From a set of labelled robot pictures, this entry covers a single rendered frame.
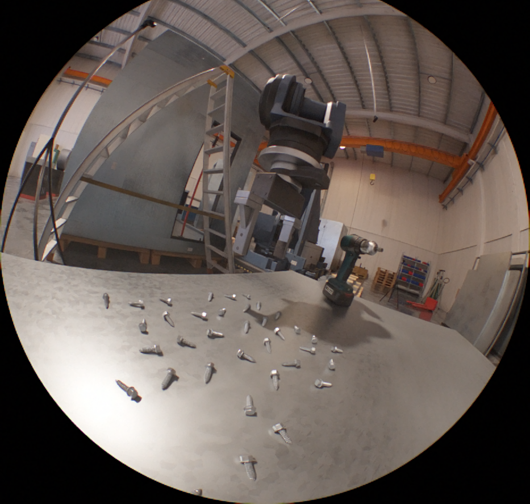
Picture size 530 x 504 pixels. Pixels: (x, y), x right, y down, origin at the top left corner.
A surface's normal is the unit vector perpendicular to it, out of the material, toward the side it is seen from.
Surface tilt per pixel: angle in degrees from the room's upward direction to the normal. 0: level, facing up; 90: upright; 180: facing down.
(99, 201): 90
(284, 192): 90
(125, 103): 90
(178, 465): 0
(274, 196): 90
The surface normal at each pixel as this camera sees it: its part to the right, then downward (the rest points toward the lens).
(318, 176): -0.25, -0.04
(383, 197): -0.60, -0.15
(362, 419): 0.30, -0.95
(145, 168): 0.74, 0.26
